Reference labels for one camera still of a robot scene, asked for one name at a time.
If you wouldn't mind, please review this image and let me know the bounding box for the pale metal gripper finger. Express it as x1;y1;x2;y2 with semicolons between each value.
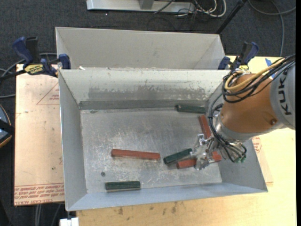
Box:
190;149;210;172
194;133;214;149

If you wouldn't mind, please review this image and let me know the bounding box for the grey metal bin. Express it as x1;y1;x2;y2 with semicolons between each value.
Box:
55;26;269;212

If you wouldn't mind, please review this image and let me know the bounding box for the dark green flat block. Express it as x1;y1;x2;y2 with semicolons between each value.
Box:
105;180;142;193
163;148;193;165
175;104;206;114

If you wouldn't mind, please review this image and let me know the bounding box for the brown cardboard board red print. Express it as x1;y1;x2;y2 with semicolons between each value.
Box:
14;64;275;207

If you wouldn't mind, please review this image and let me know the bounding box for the red-brown flat block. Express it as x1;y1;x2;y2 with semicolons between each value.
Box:
176;150;222;170
111;149;161;162
198;114;213;140

